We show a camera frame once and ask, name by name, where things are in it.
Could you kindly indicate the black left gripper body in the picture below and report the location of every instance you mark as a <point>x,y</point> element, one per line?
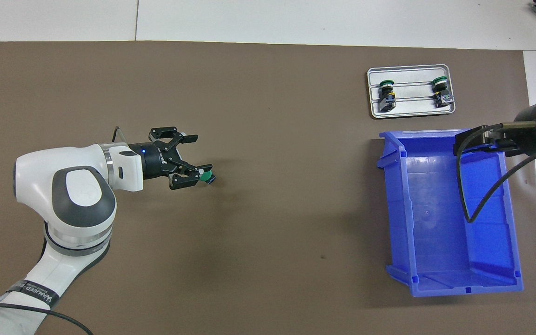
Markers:
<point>154,160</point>

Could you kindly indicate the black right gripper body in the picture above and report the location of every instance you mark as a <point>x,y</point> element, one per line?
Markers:
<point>528,137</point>

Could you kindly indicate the green push button switch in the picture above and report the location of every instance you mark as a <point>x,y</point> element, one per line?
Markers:
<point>385,84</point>
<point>206,176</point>
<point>441,83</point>

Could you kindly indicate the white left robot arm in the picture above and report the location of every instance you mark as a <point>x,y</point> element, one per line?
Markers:
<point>63,209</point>

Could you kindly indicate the brown table mat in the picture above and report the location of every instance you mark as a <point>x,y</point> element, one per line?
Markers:
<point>272,139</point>

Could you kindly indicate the grey metal tray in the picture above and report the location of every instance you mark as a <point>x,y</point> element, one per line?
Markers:
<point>412,74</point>

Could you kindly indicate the blue plastic storage bin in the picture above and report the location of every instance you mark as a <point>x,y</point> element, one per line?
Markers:
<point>435,242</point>

